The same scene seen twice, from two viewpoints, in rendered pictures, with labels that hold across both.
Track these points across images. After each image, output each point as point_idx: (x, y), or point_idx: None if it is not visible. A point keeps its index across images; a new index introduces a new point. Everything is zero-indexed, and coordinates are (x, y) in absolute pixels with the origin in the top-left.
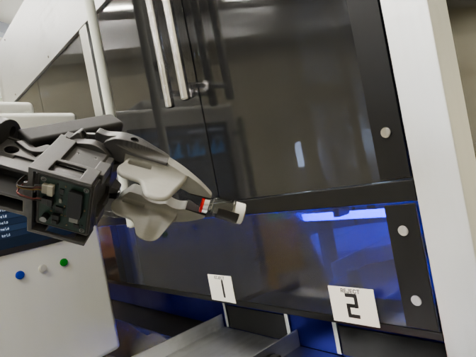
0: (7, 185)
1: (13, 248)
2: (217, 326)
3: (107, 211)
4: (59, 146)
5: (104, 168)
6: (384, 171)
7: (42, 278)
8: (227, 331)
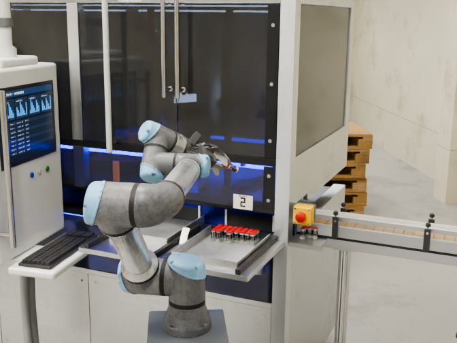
0: None
1: (30, 158)
2: None
3: None
4: (204, 149)
5: (215, 156)
6: (266, 154)
7: (39, 177)
8: None
